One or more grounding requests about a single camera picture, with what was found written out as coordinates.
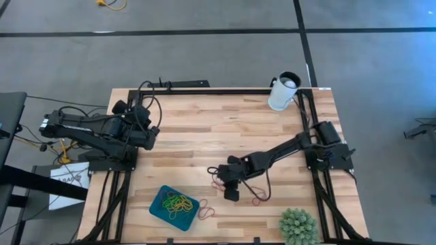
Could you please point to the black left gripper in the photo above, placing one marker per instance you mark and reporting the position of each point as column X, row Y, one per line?
column 138, row 128

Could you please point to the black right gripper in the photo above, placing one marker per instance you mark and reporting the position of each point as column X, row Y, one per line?
column 242, row 171

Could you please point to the small red rubber band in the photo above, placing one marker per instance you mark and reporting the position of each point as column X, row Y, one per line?
column 214, row 186

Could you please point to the yellow and green rubber bands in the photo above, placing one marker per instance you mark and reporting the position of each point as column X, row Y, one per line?
column 185, row 204

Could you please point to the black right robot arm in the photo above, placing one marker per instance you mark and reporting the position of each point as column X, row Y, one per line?
column 282, row 148

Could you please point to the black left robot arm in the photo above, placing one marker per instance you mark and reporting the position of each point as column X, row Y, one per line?
column 85, row 127

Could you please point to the teal plastic bin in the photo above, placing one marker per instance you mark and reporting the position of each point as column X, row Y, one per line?
column 156, row 211

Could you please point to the green potted succulent plant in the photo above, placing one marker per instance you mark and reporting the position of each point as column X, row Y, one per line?
column 299, row 226

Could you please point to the white printed paper box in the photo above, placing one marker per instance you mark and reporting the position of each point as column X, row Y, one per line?
column 68, row 171

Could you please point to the white cup with ball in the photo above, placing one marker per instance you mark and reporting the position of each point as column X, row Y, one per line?
column 281, row 95

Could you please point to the black floor beam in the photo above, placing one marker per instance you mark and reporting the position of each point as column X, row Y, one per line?
column 34, row 180

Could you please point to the grey chair base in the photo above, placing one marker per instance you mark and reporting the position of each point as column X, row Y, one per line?
column 413, row 132

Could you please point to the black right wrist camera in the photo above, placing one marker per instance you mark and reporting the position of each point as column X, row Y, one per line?
column 225, row 173

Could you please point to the black aluminium table frame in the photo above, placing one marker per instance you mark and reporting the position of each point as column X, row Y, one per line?
column 221, row 92

